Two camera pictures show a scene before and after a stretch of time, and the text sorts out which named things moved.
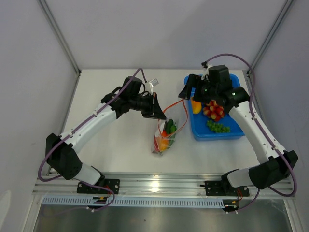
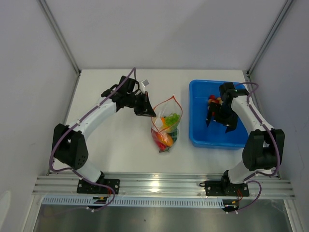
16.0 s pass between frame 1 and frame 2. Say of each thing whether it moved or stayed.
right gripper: moved
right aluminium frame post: stayed
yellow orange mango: moved
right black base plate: stayed
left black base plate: stayed
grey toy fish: moved
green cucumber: moved
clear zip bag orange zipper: moved
